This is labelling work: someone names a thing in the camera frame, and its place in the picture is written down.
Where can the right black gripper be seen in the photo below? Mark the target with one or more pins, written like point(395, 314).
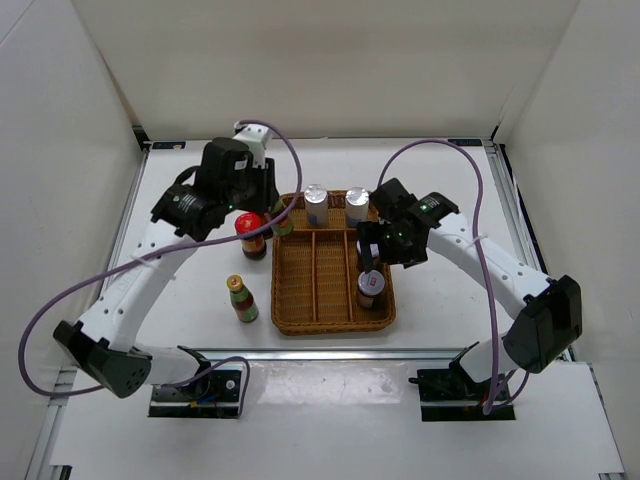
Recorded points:
point(371, 232)

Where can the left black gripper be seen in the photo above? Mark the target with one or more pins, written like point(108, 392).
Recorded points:
point(266, 178)

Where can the silver cap white shaker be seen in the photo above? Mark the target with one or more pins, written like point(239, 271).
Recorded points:
point(316, 205)
point(356, 206)

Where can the pink spice jar white lid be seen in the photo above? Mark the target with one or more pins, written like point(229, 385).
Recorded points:
point(370, 288)

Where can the silver cap white shaker front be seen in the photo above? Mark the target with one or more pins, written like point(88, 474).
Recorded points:
point(316, 205)

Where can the yellow cap sauce bottle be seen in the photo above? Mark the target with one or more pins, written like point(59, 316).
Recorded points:
point(285, 225)
point(242, 299)

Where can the yellow cap sauce bottle front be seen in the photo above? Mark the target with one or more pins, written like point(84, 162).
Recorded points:
point(242, 299)

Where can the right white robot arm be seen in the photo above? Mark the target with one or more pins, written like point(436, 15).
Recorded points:
point(546, 312)

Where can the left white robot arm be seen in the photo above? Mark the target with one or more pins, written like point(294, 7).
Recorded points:
point(102, 342)

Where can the woven wicker divided tray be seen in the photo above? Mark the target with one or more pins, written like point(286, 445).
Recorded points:
point(314, 277)

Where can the red cap sauce jar front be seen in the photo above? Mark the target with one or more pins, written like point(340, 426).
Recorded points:
point(253, 244)

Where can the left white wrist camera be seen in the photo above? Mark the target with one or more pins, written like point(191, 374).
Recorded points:
point(256, 137)

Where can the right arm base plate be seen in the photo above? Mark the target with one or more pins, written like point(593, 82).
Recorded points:
point(444, 398)

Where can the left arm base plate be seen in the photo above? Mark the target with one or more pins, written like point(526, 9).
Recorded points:
point(221, 394)

